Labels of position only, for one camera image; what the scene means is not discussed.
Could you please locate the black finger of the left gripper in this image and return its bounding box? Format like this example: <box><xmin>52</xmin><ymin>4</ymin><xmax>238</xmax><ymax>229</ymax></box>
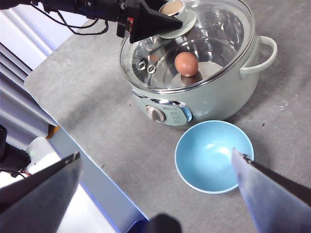
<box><xmin>129</xmin><ymin>0</ymin><xmax>183</xmax><ymax>44</ymax></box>

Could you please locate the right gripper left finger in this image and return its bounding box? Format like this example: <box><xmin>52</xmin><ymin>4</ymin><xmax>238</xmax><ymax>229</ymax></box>
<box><xmin>0</xmin><ymin>151</ymin><xmax>82</xmax><ymax>233</ymax></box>

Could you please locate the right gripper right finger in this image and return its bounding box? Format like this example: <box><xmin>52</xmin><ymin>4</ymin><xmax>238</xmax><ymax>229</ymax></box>
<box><xmin>231</xmin><ymin>147</ymin><xmax>311</xmax><ymax>233</ymax></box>

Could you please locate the brown egg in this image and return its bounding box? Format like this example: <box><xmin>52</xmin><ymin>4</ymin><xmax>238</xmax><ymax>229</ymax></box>
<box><xmin>174</xmin><ymin>51</ymin><xmax>199</xmax><ymax>77</ymax></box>

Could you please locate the glass lid with green knob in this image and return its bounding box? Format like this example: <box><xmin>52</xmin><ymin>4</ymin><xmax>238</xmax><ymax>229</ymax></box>
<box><xmin>119</xmin><ymin>0</ymin><xmax>256</xmax><ymax>94</ymax></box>

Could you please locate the dark blue angular plate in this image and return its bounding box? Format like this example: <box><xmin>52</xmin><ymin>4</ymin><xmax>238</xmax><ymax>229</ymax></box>
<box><xmin>126</xmin><ymin>219</ymin><xmax>151</xmax><ymax>233</ymax></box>

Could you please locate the pale green electric steamer pot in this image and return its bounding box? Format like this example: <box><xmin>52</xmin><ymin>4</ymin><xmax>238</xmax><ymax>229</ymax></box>
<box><xmin>120</xmin><ymin>0</ymin><xmax>278</xmax><ymax>127</ymax></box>

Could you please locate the white rounded device box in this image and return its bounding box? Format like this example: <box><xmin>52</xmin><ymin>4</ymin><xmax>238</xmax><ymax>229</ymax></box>
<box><xmin>25</xmin><ymin>137</ymin><xmax>60</xmax><ymax>172</ymax></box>

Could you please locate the blue ribbed bowl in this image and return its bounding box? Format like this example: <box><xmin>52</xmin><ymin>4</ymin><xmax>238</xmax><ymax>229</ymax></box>
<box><xmin>174</xmin><ymin>120</ymin><xmax>255</xmax><ymax>194</ymax></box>

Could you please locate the black device with red wire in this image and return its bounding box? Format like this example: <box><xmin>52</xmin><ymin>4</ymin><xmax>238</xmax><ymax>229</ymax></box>
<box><xmin>0</xmin><ymin>125</ymin><xmax>32</xmax><ymax>177</ymax></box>

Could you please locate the thin black cable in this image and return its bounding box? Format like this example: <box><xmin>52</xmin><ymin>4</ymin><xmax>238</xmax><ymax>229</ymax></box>
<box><xmin>31</xmin><ymin>1</ymin><xmax>109</xmax><ymax>36</ymax></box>

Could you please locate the black rounded mount stub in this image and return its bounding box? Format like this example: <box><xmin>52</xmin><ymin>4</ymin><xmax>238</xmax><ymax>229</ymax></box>
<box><xmin>149</xmin><ymin>213</ymin><xmax>182</xmax><ymax>233</ymax></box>

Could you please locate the silver aluminium frame rail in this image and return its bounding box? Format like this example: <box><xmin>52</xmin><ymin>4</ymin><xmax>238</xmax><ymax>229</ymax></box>
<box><xmin>0</xmin><ymin>7</ymin><xmax>59</xmax><ymax>136</ymax></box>

